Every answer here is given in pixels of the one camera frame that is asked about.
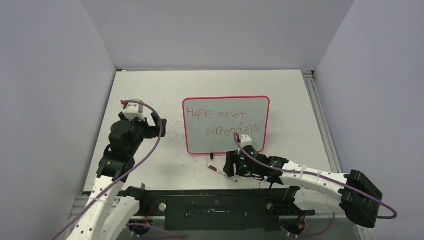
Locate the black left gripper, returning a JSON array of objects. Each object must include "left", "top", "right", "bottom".
[{"left": 120, "top": 112, "right": 166, "bottom": 156}]

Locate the white whiteboard marker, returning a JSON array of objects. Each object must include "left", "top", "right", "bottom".
[{"left": 216, "top": 169, "right": 238, "bottom": 183}]

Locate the pink framed whiteboard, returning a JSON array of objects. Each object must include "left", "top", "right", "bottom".
[{"left": 182, "top": 95, "right": 271, "bottom": 155}]

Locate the brown marker cap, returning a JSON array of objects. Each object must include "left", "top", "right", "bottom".
[{"left": 208, "top": 165, "right": 218, "bottom": 172}]

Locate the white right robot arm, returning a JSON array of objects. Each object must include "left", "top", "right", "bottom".
[{"left": 223, "top": 150, "right": 383, "bottom": 229}]

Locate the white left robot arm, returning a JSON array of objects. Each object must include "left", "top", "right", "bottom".
[{"left": 68, "top": 110, "right": 168, "bottom": 240}]

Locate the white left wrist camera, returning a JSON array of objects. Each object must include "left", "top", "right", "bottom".
[{"left": 119, "top": 99, "right": 146, "bottom": 122}]

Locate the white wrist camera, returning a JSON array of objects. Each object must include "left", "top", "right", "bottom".
[
  {"left": 234, "top": 133, "right": 253, "bottom": 149},
  {"left": 119, "top": 99, "right": 146, "bottom": 122}
]

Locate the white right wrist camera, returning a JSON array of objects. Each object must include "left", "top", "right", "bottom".
[{"left": 234, "top": 133, "right": 253, "bottom": 149}]

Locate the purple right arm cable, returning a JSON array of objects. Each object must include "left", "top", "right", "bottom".
[{"left": 233, "top": 133, "right": 398, "bottom": 239}]

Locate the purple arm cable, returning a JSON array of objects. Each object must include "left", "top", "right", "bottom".
[
  {"left": 233, "top": 133, "right": 398, "bottom": 239},
  {"left": 49, "top": 99, "right": 186, "bottom": 240}
]

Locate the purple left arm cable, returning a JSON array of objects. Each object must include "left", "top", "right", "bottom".
[{"left": 49, "top": 99, "right": 186, "bottom": 240}]

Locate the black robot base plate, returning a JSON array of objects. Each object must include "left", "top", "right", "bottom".
[{"left": 135, "top": 186, "right": 316, "bottom": 232}]

